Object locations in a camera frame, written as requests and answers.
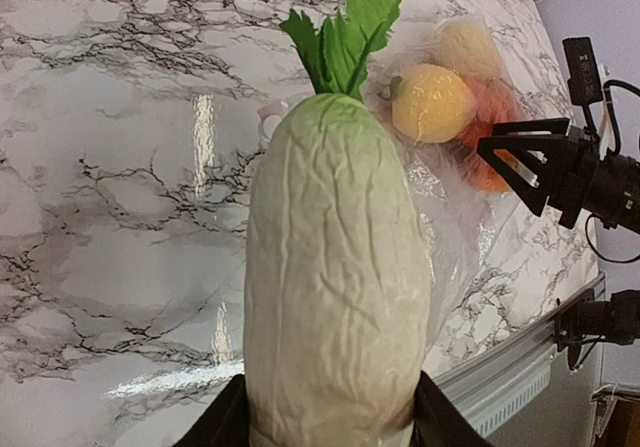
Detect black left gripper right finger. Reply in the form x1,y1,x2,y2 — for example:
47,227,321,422
412,372,492,447

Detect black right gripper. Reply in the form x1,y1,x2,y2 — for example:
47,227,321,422
476,118,639,232

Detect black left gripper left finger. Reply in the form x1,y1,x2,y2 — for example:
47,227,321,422
184,375,250,447

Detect clear zip top bag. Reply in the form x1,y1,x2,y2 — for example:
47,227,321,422
256,14,526,348

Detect white fake cabbage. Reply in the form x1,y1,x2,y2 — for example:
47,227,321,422
243,0,431,446

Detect orange fake fruit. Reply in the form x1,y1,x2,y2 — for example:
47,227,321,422
456,76,518,193

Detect peach coloured fake fruit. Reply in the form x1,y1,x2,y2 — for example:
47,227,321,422
389,64,477,143

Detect yellow fake lemon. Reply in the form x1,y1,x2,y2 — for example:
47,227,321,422
432,21,503,79

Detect aluminium front frame rail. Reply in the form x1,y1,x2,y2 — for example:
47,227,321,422
435,273,605,438

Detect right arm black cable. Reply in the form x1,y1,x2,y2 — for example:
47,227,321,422
582,79,640,263

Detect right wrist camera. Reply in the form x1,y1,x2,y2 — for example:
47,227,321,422
562,37,603,107

